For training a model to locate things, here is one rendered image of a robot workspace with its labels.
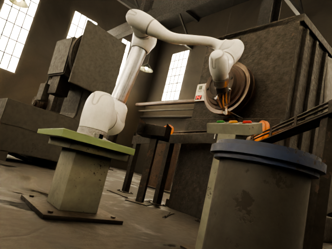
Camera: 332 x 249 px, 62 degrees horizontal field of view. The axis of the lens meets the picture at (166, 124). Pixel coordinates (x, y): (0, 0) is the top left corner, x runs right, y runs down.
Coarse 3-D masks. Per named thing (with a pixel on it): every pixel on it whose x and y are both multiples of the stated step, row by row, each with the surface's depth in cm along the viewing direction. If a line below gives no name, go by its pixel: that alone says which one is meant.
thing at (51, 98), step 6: (36, 96) 591; (54, 96) 575; (36, 102) 584; (42, 102) 584; (48, 102) 592; (54, 102) 575; (60, 102) 583; (42, 108) 589; (48, 108) 580; (54, 108) 575; (60, 108) 583
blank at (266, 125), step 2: (260, 122) 185; (262, 122) 182; (264, 122) 179; (266, 122) 179; (262, 124) 181; (264, 124) 178; (266, 124) 177; (268, 124) 178; (262, 126) 180; (264, 126) 177; (266, 126) 176; (268, 126) 177; (262, 128) 179; (264, 128) 176; (266, 128) 176; (268, 128) 176; (262, 130) 179; (260, 134) 186; (268, 134) 176; (256, 136) 185; (262, 136) 176; (264, 136) 176; (266, 136) 176; (258, 138) 182; (260, 138) 179; (262, 138) 177; (256, 140) 184; (258, 140) 181
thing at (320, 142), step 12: (324, 120) 118; (324, 132) 116; (324, 144) 115; (324, 156) 114; (312, 180) 116; (324, 180) 112; (312, 192) 114; (324, 192) 111; (312, 204) 113; (324, 204) 111; (312, 216) 111; (324, 216) 110; (312, 228) 109; (324, 228) 109; (312, 240) 108
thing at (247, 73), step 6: (240, 66) 229; (246, 72) 223; (246, 78) 221; (246, 84) 219; (252, 84) 222; (204, 90) 252; (246, 90) 218; (204, 96) 250; (246, 96) 219; (240, 102) 219; (210, 108) 240; (228, 108) 226; (234, 108) 221; (240, 108) 225; (222, 114) 235; (228, 114) 232
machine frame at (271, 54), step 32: (256, 32) 247; (288, 32) 223; (256, 64) 237; (288, 64) 214; (320, 64) 245; (256, 96) 227; (288, 96) 208; (320, 96) 240; (192, 128) 264; (192, 160) 252; (192, 192) 241
